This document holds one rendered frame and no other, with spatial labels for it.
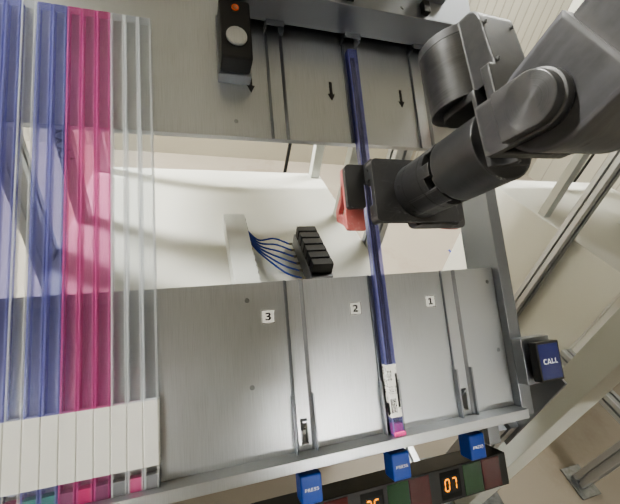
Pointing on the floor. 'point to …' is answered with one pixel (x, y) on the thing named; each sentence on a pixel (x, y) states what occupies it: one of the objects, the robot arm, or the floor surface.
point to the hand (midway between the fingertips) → (375, 214)
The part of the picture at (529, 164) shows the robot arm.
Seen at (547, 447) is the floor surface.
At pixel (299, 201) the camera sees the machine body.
